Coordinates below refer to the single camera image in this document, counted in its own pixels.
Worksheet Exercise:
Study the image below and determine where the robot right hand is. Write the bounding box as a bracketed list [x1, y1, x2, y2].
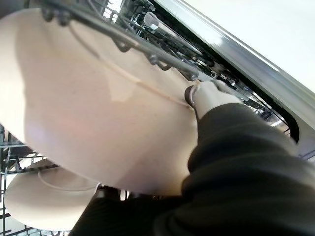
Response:
[68, 80, 315, 236]

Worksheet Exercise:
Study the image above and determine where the cream round plate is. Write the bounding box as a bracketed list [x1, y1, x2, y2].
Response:
[3, 157, 103, 232]
[0, 7, 205, 196]

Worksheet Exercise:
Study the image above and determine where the open dishwasher with racks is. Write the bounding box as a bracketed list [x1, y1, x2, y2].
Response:
[152, 0, 315, 160]

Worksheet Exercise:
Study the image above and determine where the lower wire dishwasher rack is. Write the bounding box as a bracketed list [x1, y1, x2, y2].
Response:
[0, 0, 296, 236]

